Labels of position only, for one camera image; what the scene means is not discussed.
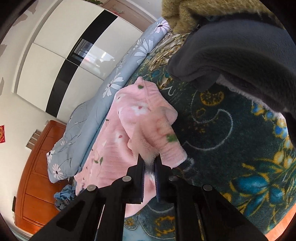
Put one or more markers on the pink floral fleece garment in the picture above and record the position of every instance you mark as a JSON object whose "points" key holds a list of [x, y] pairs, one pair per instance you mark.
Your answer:
{"points": [[139, 124]]}

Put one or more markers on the dark grey fleece garment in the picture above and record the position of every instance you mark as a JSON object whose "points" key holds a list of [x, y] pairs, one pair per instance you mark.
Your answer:
{"points": [[255, 57]]}

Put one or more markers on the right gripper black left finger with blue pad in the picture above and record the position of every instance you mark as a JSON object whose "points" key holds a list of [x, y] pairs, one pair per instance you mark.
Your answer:
{"points": [[97, 213]]}

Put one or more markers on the mustard yellow fleece garment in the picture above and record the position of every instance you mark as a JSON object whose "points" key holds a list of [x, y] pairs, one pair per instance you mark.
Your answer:
{"points": [[184, 16]]}

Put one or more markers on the row of wall switches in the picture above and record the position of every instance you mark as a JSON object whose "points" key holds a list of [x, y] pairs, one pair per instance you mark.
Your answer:
{"points": [[33, 139]]}

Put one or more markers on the light blue floral duvet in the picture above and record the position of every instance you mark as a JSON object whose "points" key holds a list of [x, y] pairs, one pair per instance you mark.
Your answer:
{"points": [[69, 154]]}

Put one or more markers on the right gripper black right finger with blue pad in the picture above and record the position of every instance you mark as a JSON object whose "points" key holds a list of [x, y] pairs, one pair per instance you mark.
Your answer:
{"points": [[201, 213]]}

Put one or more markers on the pink wooden door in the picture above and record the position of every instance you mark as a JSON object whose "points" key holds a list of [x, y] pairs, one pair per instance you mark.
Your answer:
{"points": [[129, 12]]}

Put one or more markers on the white black sliding wardrobe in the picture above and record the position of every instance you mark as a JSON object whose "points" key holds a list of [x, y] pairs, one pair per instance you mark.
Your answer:
{"points": [[71, 56]]}

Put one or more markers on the red paper wall decoration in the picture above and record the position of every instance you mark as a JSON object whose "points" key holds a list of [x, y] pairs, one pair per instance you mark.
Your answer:
{"points": [[2, 134]]}

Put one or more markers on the teal floral bed blanket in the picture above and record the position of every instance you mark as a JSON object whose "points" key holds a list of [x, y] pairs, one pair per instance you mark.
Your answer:
{"points": [[233, 143]]}

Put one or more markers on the crumpled blue cloth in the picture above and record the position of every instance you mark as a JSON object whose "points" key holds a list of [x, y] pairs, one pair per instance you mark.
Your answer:
{"points": [[64, 197]]}

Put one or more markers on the orange wooden headboard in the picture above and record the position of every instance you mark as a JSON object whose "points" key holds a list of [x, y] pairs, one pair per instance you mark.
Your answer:
{"points": [[34, 204]]}

